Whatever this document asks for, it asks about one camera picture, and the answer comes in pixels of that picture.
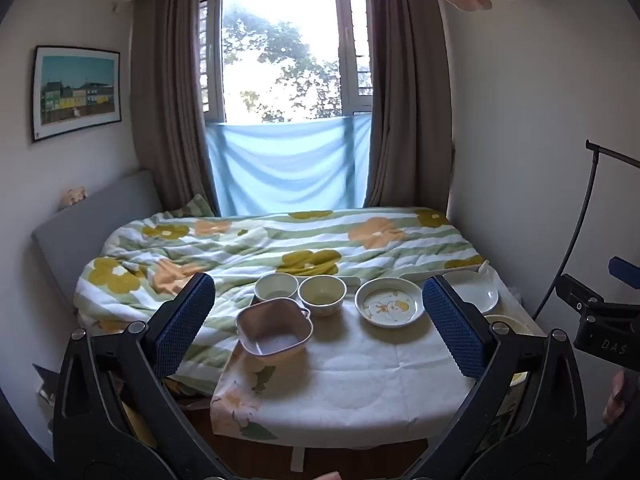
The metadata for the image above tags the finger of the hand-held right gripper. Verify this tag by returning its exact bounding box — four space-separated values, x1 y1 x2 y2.
608 256 640 286
555 273 608 318

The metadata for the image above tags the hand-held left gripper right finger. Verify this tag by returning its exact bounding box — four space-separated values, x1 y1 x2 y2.
415 275 587 480

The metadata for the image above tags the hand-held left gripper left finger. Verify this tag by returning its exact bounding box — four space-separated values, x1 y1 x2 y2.
52 272 223 480

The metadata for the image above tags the plain white plate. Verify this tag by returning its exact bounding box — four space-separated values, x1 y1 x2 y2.
442 270 501 315

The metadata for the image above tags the cream plate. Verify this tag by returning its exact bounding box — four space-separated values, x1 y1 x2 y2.
482 314 533 337

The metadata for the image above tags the duck print plate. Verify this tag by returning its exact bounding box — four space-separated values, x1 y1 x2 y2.
354 277 428 329

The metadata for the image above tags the small white bowl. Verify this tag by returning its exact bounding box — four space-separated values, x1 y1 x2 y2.
254 272 300 306

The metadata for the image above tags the cream round bowl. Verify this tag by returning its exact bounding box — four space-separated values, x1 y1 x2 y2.
298 275 348 317

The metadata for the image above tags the person's right hand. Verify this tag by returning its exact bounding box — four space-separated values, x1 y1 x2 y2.
601 369 629 426

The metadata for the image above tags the white floral tablecloth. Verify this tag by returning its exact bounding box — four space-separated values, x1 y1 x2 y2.
210 275 546 441

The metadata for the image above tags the black gooseneck stand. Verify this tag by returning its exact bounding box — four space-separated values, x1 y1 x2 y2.
532 140 640 323

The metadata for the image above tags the floral blanket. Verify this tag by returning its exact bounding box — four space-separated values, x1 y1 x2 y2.
74 194 487 396

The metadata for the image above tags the grey headboard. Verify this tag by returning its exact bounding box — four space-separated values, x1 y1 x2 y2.
31 169 166 311

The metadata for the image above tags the small plush toy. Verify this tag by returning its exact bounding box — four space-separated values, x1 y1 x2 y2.
59 186 88 211

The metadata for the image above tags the light blue cloth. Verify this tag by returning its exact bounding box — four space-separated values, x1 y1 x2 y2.
204 112 373 217

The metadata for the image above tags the brown curtain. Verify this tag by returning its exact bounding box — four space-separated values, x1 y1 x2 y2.
129 0 221 216
361 0 456 208

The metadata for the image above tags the framed house picture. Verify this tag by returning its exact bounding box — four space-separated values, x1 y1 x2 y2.
31 46 122 143

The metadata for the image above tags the window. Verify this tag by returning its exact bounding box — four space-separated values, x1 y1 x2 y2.
197 0 375 126

